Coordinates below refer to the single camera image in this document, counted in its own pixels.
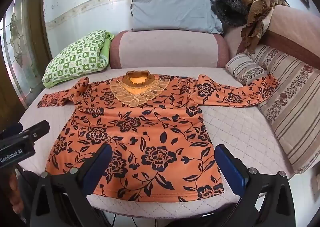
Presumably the black furry garment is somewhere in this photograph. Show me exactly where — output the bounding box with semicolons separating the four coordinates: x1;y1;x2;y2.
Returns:
211;0;250;27

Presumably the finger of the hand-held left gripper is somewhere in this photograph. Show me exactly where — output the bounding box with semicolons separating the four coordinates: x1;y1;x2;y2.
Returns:
4;120;50;145

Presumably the stained glass door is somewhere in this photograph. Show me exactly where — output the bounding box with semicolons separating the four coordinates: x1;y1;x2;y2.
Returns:
2;0;50;112

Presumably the green checkered pillow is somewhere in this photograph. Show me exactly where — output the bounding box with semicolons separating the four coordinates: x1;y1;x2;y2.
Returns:
42;30;114;89

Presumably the orange floral blouse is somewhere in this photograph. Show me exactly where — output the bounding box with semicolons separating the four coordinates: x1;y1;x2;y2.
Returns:
37;70;280;202

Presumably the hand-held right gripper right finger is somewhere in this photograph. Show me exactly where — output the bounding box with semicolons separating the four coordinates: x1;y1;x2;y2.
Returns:
214;144;296;227

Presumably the brown ruffled cloth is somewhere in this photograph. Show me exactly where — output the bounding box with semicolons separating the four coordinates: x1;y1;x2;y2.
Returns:
236;0;290;54

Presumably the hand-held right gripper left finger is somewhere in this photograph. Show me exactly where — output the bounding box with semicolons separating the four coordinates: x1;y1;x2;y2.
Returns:
29;144;113;227

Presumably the pink sofa backrest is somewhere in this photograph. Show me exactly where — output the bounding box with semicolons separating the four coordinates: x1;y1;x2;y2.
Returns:
224;5;320;70

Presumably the pink sofa cushion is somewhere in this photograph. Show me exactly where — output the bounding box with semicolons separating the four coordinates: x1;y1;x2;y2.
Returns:
110;30;230;69

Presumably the person's left hand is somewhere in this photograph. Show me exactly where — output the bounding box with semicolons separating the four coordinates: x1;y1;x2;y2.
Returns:
5;164;40;225

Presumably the striped floral bolster pillow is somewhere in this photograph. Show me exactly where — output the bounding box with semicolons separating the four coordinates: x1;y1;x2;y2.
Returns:
225;53;268;86

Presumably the grey pillow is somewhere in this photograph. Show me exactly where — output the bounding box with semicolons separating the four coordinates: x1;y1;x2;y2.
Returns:
129;0;224;35

